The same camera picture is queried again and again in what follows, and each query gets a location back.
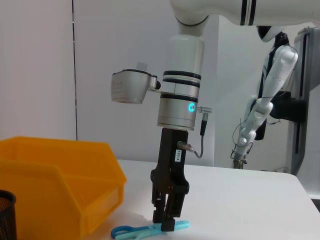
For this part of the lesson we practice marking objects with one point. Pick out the black mesh pen holder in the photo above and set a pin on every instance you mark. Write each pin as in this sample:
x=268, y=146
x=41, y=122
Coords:
x=7, y=217

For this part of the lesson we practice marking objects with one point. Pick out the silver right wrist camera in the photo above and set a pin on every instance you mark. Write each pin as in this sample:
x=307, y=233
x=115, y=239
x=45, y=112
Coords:
x=130, y=87

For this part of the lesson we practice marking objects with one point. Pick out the grey background lift column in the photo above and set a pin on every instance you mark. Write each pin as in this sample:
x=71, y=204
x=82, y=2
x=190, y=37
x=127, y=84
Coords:
x=310, y=75

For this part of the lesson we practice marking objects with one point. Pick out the yellow plastic bin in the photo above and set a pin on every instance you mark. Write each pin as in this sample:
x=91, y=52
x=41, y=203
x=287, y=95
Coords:
x=62, y=175

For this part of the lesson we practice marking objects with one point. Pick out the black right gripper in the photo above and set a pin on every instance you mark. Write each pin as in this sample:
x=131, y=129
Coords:
x=172, y=162

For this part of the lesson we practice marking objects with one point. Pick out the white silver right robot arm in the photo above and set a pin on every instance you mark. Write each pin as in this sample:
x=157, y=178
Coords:
x=183, y=62

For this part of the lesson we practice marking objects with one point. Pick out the white background humanoid robot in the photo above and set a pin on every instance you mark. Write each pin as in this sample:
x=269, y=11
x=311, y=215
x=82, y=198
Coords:
x=277, y=72

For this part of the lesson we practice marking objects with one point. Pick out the blue scissors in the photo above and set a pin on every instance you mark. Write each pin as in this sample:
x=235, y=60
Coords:
x=140, y=228

